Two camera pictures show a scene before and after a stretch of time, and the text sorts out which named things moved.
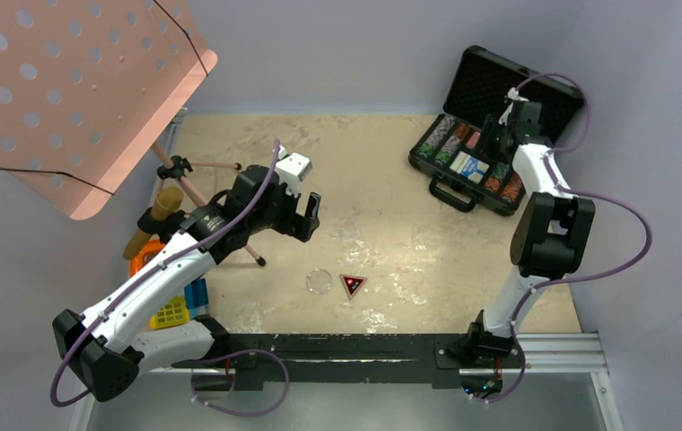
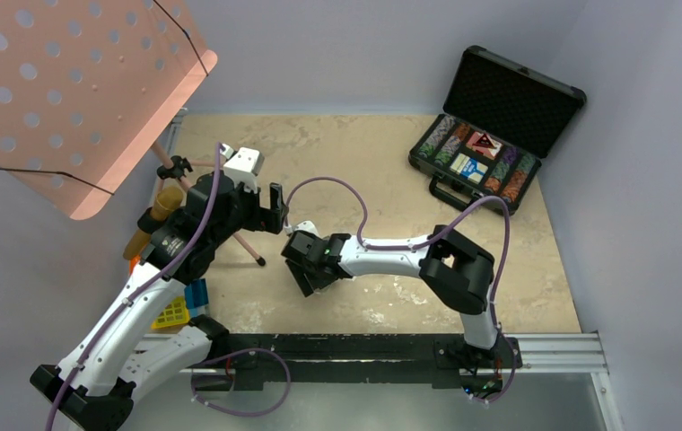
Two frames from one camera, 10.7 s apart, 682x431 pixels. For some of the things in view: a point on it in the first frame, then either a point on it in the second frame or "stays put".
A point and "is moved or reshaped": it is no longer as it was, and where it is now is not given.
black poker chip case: (449, 151) stays put
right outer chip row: (511, 189) stays put
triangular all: (352, 284) is moved or reshaped
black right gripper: (492, 125) → (306, 279)
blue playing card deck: (469, 167) stays put
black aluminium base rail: (384, 359) stays put
